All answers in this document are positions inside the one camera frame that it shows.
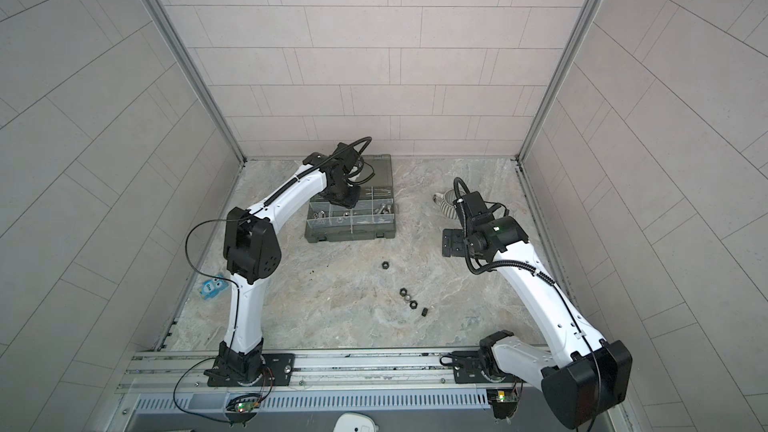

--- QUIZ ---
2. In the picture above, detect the white round object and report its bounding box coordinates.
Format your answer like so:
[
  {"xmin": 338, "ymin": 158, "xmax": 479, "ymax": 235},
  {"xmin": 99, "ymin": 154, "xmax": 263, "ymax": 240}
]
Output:
[{"xmin": 333, "ymin": 412, "xmax": 378, "ymax": 432}]

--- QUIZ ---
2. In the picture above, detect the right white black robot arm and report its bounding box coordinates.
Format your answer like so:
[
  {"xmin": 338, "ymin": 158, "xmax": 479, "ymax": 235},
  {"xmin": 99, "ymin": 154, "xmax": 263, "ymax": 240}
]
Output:
[{"xmin": 451, "ymin": 181, "xmax": 633, "ymax": 430}]

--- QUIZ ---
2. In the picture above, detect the aluminium mounting rail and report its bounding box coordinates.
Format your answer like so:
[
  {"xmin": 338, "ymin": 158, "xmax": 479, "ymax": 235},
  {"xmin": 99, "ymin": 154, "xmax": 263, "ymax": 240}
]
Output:
[{"xmin": 117, "ymin": 346, "xmax": 536, "ymax": 424}]

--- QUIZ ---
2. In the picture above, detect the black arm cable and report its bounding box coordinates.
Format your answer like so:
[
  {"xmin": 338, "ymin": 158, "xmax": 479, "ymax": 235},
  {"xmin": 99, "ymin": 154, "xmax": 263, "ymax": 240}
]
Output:
[{"xmin": 184, "ymin": 218, "xmax": 241, "ymax": 289}]

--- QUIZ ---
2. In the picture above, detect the blue sticker scrap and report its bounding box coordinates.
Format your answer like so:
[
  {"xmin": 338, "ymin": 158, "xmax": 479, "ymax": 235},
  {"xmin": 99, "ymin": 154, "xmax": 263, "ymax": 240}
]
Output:
[{"xmin": 198, "ymin": 278, "xmax": 229, "ymax": 300}]

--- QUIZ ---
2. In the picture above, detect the right circuit board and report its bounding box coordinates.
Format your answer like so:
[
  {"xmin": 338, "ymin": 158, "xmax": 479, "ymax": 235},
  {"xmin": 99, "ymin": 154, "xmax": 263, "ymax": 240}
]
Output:
[{"xmin": 486, "ymin": 388, "xmax": 520, "ymax": 420}]

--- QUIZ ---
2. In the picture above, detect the ribbed grey ceramic cup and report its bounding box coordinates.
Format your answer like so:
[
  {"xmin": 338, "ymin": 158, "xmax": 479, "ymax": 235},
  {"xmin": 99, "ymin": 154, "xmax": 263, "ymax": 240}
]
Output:
[{"xmin": 433, "ymin": 190, "xmax": 458, "ymax": 220}]

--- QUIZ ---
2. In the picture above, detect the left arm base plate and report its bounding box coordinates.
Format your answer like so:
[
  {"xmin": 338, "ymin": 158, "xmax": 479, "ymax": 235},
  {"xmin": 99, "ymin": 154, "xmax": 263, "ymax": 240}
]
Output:
[{"xmin": 204, "ymin": 353, "xmax": 296, "ymax": 387}]

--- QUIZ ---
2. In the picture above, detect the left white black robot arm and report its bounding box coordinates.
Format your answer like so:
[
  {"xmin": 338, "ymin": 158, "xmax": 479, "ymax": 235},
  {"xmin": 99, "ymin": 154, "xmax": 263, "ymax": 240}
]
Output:
[{"xmin": 205, "ymin": 136, "xmax": 372, "ymax": 387}]

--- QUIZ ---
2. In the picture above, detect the grey compartment organizer box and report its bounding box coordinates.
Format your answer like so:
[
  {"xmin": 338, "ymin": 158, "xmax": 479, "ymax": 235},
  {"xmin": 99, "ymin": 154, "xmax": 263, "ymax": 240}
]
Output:
[{"xmin": 304, "ymin": 154, "xmax": 396, "ymax": 243}]

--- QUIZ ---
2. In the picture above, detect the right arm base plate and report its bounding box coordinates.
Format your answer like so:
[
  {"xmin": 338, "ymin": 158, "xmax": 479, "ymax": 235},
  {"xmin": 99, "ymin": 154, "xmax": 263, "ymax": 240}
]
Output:
[{"xmin": 439, "ymin": 349, "xmax": 518, "ymax": 384}]

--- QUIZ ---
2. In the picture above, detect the left green circuit board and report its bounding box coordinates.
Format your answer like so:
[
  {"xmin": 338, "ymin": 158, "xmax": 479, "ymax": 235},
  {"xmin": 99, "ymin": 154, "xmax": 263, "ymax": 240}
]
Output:
[{"xmin": 225, "ymin": 393, "xmax": 263, "ymax": 426}]

